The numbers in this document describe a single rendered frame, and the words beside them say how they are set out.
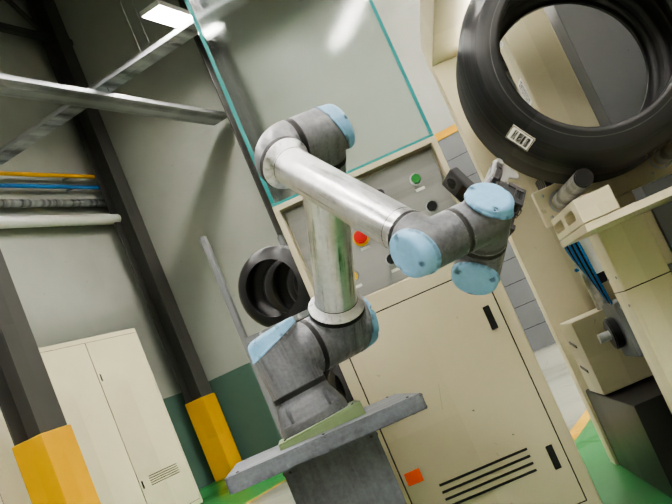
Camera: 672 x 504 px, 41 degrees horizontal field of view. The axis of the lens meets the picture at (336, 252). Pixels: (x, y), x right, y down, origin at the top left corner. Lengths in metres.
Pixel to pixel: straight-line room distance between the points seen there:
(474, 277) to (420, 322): 1.03
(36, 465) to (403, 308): 5.08
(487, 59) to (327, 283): 0.67
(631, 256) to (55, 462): 5.59
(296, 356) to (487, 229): 0.85
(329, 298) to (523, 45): 0.86
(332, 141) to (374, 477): 0.83
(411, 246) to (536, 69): 1.08
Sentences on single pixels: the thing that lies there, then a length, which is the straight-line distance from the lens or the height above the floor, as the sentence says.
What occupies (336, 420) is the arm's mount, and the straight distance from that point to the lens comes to 2.25.
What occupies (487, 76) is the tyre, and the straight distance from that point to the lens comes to 2.10.
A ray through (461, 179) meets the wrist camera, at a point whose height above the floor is 0.98.
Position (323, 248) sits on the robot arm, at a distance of 2.19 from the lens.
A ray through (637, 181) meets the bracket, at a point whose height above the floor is 0.87.
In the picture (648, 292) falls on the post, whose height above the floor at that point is 0.59.
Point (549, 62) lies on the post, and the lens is 2.52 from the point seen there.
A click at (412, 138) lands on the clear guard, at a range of 2.81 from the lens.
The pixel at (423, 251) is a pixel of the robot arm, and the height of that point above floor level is 0.85.
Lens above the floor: 0.71
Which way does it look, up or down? 7 degrees up
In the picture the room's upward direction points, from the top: 23 degrees counter-clockwise
